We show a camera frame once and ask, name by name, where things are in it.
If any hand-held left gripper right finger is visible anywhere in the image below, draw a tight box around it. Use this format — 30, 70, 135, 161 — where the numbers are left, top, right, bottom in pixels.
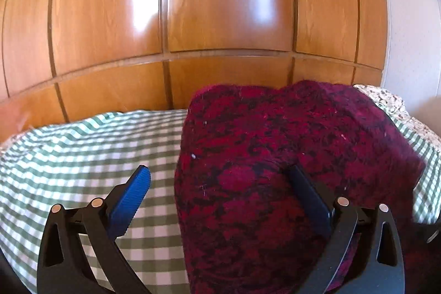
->
287, 165, 405, 294

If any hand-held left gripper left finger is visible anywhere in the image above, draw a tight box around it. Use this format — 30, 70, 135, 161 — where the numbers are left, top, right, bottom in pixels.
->
36, 165, 152, 294

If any red black knitted sweater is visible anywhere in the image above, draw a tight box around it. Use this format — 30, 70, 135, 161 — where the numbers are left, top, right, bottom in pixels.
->
174, 80, 428, 294

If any green white checkered bedsheet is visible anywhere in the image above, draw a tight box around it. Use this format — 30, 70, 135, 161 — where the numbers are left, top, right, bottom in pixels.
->
0, 110, 441, 294

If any wooden panelled headboard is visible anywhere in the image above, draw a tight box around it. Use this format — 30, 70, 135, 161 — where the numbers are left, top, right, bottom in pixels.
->
0, 0, 388, 145

